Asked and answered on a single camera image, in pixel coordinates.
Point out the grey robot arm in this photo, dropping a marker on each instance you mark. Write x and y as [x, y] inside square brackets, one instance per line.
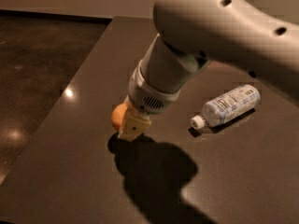
[193, 33]

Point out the orange fruit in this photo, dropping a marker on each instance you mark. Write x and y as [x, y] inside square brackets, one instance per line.
[117, 116]

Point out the white labelled plastic bottle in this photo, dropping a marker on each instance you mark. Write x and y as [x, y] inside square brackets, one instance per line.
[226, 107]

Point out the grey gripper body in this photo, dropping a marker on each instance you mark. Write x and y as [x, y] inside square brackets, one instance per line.
[146, 94]

